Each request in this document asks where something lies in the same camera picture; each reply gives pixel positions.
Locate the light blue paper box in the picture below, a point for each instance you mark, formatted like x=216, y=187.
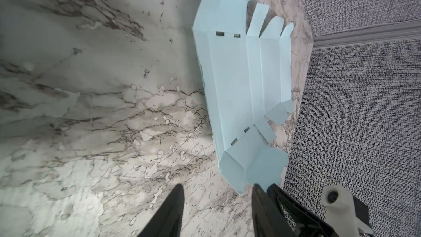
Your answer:
x=246, y=73

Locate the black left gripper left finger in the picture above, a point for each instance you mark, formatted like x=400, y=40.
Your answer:
x=167, y=221

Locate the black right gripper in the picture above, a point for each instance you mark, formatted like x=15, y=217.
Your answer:
x=346, y=215

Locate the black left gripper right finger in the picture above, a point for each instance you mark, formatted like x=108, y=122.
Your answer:
x=267, y=219

